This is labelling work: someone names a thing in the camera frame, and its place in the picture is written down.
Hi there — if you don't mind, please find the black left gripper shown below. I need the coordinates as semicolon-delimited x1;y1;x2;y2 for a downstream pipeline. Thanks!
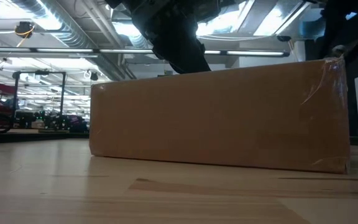
131;2;213;75

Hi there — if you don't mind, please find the brown taped cardboard box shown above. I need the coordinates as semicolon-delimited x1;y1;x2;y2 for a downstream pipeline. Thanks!
88;57;351;175

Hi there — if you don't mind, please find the dark background robot station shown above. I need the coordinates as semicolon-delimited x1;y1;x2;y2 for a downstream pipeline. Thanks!
14;110;90;134

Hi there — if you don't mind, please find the silver ribbed air duct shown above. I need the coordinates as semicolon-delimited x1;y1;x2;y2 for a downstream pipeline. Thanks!
20;0;96;49

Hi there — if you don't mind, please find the black background gantry frame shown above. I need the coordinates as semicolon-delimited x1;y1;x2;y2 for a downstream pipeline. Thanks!
12;70;67;116

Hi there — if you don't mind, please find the yellow ceiling cable reel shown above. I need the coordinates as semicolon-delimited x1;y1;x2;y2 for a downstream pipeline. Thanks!
14;21;36;40

